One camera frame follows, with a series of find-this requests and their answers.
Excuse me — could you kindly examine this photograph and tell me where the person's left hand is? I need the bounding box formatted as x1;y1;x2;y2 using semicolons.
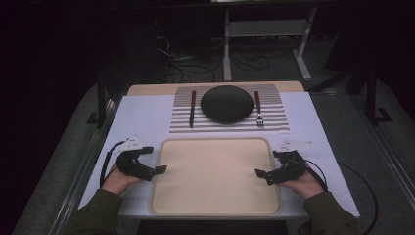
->
101;163;142;196

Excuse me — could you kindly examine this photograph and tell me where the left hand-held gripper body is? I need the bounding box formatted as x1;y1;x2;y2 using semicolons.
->
116;136;145;179

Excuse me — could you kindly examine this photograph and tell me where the person's right hand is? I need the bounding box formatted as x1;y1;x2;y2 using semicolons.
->
282;163;326;201

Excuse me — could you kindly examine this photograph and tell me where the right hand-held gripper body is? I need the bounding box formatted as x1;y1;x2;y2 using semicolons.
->
277;140;313;182

